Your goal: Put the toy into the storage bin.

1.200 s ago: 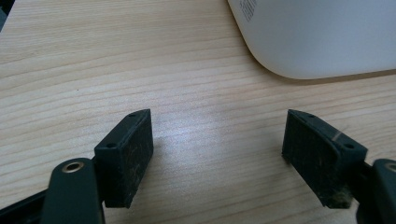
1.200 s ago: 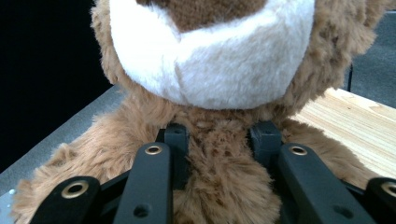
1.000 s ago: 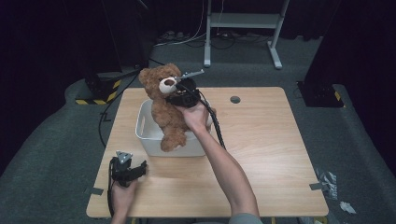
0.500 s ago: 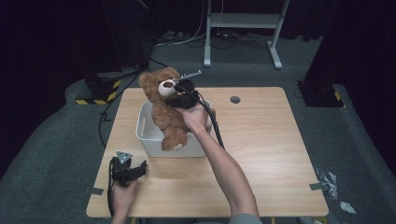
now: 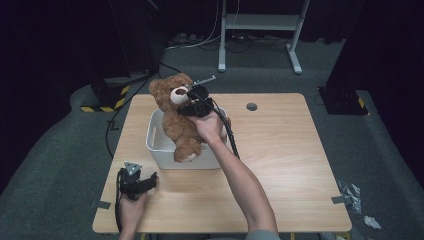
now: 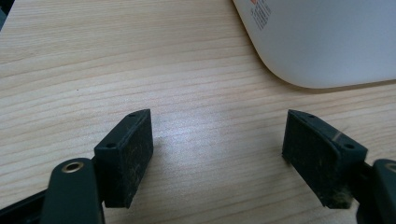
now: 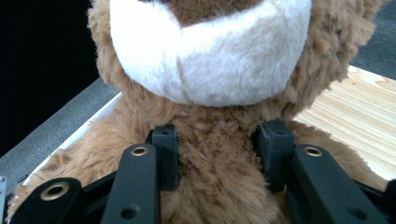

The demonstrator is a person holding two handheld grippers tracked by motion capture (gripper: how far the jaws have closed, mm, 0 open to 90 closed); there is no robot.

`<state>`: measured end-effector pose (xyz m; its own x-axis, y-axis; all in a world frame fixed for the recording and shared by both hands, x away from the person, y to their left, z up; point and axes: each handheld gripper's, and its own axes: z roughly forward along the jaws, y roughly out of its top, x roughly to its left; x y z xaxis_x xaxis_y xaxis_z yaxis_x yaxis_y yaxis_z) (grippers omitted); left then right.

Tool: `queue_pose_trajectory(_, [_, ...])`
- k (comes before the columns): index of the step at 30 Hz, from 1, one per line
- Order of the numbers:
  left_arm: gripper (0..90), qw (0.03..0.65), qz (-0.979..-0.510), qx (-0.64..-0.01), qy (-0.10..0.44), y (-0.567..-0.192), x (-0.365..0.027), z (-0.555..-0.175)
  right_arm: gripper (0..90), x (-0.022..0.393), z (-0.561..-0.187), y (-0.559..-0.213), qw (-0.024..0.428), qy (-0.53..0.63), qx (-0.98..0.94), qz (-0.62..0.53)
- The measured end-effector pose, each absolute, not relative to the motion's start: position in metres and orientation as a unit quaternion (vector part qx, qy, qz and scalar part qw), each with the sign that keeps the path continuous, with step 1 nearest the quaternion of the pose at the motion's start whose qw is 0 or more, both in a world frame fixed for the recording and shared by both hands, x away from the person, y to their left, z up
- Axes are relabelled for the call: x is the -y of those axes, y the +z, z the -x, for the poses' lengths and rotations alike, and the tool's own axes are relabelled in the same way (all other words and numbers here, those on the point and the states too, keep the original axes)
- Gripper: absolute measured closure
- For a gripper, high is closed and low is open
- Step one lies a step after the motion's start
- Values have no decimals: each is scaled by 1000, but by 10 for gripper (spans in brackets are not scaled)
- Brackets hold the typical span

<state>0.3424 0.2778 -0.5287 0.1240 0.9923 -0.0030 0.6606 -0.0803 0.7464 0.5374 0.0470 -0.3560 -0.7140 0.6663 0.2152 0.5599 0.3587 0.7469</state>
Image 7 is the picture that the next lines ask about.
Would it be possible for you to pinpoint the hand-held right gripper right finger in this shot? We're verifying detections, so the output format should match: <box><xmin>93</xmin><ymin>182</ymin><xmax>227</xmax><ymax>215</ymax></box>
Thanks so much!
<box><xmin>254</xmin><ymin>119</ymin><xmax>390</xmax><ymax>224</ymax></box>

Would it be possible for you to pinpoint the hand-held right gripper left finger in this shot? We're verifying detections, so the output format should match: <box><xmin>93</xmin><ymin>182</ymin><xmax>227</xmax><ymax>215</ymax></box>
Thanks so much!
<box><xmin>100</xmin><ymin>124</ymin><xmax>180</xmax><ymax>224</ymax></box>

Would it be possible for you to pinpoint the brown teddy bear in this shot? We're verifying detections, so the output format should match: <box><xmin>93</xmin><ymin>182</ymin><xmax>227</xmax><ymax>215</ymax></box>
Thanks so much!
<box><xmin>6</xmin><ymin>0</ymin><xmax>390</xmax><ymax>224</ymax></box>

